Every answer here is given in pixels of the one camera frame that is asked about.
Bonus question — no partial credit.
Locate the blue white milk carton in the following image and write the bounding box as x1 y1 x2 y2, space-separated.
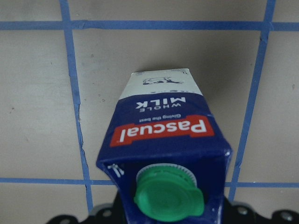
96 69 232 224

